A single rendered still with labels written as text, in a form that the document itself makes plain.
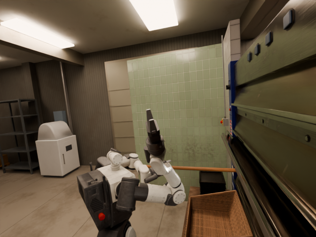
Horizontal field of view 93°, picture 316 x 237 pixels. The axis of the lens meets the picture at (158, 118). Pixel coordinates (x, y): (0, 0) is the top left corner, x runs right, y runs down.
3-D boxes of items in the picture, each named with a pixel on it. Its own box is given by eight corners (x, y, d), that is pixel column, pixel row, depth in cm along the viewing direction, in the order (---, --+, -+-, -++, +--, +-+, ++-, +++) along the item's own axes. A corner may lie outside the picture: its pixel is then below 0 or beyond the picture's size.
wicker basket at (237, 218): (237, 214, 157) (236, 189, 154) (256, 273, 103) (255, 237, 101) (190, 208, 171) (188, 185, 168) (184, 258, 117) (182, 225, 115)
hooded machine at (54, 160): (81, 168, 466) (74, 119, 451) (64, 178, 403) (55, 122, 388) (60, 167, 484) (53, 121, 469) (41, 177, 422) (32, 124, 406)
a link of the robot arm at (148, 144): (143, 135, 65) (148, 155, 71) (165, 130, 66) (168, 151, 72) (141, 121, 76) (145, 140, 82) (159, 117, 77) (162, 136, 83)
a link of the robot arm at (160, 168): (157, 159, 73) (170, 177, 78) (161, 146, 81) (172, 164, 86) (146, 161, 76) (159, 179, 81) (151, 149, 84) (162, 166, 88)
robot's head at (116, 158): (113, 169, 90) (112, 155, 89) (107, 165, 98) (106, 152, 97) (123, 166, 94) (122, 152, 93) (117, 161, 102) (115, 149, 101)
